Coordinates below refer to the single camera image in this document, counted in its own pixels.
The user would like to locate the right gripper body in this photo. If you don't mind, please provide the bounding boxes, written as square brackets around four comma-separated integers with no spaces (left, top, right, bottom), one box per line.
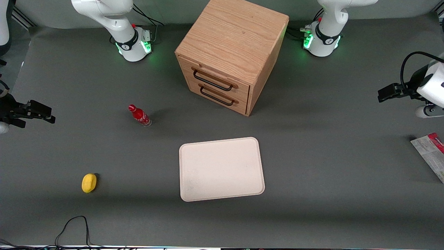
[0,92,16,119]

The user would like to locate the red cookie box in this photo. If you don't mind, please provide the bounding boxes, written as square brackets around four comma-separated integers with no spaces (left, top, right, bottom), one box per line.
[410,132,444,184]

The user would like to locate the beige rectangular tray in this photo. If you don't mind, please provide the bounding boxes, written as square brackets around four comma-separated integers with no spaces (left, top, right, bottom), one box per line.
[179,137,265,202]

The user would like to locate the yellow lemon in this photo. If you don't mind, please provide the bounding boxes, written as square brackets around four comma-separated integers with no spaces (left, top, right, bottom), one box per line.
[82,173,97,193]

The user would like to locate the red soda bottle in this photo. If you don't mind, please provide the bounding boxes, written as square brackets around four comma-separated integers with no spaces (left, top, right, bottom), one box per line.
[128,104,152,127]

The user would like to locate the wooden drawer front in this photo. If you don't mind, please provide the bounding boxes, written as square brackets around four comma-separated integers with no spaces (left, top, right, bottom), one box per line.
[187,77,249,115]
[181,58,251,101]

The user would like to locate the wooden drawer cabinet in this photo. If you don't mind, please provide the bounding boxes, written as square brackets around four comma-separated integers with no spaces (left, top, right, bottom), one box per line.
[174,0,290,117]

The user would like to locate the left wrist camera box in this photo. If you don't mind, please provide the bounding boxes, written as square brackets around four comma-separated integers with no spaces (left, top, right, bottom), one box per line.
[415,103,444,119]

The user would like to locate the black looped table cable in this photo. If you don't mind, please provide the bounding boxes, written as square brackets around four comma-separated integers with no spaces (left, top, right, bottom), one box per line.
[55,216,93,249]

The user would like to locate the black left base cables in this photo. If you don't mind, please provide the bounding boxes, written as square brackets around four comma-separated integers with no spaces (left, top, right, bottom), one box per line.
[287,9,325,40]

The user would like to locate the black base cables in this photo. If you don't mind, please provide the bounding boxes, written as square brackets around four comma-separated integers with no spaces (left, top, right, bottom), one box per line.
[110,3,164,45]
[287,9,325,40]

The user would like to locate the black right base cables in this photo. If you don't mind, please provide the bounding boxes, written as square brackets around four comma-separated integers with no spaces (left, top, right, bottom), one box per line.
[110,3,164,45]

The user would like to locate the black metal drawer handle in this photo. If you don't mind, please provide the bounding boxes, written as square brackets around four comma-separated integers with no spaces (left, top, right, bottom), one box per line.
[200,86,235,106]
[193,69,234,92]

